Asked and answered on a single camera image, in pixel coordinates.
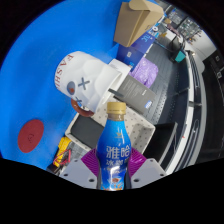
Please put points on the small white carton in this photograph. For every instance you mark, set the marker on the small white carton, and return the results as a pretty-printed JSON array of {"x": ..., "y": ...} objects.
[{"x": 121, "y": 68}]

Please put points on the flat round red coaster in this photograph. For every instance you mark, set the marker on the flat round red coaster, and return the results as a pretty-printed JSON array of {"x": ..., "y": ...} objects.
[{"x": 30, "y": 136}]

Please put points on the white mug with face print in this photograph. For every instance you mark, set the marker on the white mug with face print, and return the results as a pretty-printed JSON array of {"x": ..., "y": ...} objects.
[{"x": 90, "y": 76}]

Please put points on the teal lamp head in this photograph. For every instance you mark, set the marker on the teal lamp head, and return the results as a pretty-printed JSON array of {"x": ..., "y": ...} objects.
[{"x": 179, "y": 56}]

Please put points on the blue drink bottle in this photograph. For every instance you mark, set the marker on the blue drink bottle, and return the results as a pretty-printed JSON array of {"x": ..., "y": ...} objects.
[{"x": 114, "y": 153}]

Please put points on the dark grey flat package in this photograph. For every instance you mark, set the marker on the dark grey flat package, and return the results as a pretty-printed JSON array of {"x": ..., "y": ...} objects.
[{"x": 136, "y": 93}]

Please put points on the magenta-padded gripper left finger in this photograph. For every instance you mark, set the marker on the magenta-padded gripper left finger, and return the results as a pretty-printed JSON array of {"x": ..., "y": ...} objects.
[{"x": 76, "y": 173}]

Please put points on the dark blue carton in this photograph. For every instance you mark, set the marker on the dark blue carton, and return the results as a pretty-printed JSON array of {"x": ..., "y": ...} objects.
[{"x": 133, "y": 53}]

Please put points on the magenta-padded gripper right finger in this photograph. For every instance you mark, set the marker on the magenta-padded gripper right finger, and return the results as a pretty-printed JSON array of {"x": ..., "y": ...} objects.
[{"x": 148, "y": 171}]

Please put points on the long white light bar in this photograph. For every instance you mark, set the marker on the long white light bar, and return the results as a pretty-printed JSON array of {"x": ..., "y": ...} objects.
[{"x": 191, "y": 100}]

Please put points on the purple plastic bag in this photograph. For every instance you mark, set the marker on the purple plastic bag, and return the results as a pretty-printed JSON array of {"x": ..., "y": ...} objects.
[{"x": 146, "y": 71}]

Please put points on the brown cardboard box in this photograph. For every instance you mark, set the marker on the brown cardboard box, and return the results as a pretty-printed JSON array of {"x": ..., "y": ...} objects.
[{"x": 133, "y": 23}]

